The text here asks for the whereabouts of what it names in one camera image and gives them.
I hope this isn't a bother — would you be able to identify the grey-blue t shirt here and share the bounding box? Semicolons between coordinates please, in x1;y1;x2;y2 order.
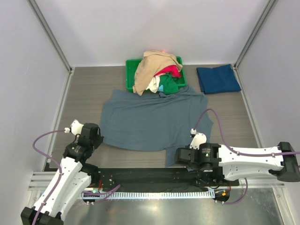
99;86;213;167

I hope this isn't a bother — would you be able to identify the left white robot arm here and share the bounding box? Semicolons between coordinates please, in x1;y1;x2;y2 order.
21;120;103;225

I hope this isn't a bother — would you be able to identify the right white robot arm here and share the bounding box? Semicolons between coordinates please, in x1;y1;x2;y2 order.
175;142;300;186

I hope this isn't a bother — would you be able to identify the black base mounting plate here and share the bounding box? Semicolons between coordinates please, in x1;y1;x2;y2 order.
91;167;240;193

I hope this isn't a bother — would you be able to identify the green t shirt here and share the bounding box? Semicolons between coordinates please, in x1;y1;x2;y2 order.
159;74;179;95

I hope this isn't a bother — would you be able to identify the light blue t shirt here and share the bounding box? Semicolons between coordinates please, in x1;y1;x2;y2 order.
157;85;164;92

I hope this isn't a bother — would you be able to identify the white t shirt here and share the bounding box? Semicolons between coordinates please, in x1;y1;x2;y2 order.
146;76;160;93

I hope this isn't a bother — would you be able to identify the green plastic bin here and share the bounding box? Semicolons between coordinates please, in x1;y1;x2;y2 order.
125;59;187;93

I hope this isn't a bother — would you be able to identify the folded dark blue t shirt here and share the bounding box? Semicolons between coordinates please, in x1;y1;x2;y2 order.
196;64;241;94

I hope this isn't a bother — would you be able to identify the red t shirt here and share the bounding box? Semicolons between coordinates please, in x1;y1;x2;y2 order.
155;65;181;78

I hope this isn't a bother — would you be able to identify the beige t shirt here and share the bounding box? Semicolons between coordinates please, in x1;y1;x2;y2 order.
133;50;183;96

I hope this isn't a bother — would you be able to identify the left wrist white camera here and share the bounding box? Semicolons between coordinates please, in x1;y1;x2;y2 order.
64;120;84;136

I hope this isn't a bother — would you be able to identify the wrist white camera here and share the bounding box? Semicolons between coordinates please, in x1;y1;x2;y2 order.
64;120;84;136
189;128;207;150

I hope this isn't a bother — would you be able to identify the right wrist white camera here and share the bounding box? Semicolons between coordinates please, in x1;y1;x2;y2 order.
189;128;207;150

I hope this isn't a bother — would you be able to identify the white slotted cable duct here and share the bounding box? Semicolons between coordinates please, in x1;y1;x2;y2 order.
81;189;215;200

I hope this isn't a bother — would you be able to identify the aluminium frame rail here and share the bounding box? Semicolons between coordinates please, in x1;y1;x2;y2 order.
28;171;285;190

